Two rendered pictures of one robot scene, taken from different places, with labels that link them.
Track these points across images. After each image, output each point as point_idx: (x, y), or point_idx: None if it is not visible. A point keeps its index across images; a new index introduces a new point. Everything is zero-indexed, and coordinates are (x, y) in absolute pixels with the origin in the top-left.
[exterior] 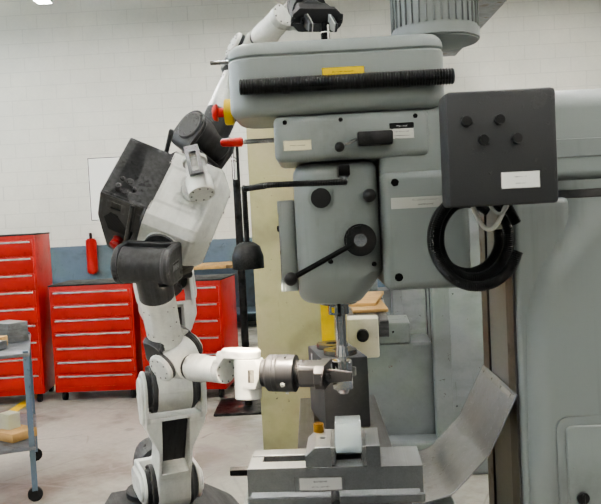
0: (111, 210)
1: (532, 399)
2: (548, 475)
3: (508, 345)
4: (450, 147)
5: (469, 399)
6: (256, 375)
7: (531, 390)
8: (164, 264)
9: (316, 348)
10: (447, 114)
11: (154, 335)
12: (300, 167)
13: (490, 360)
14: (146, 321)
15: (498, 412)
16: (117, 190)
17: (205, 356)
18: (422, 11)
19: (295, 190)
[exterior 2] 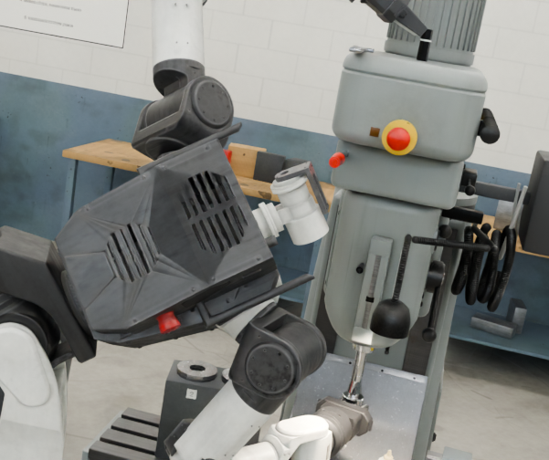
0: (236, 278)
1: (435, 377)
2: (429, 430)
3: (413, 337)
4: None
5: (306, 385)
6: (331, 448)
7: (436, 371)
8: (325, 351)
9: (192, 381)
10: None
11: (237, 452)
12: (427, 207)
13: (334, 345)
14: (242, 436)
15: (399, 394)
16: (269, 247)
17: (249, 450)
18: (471, 41)
19: (417, 232)
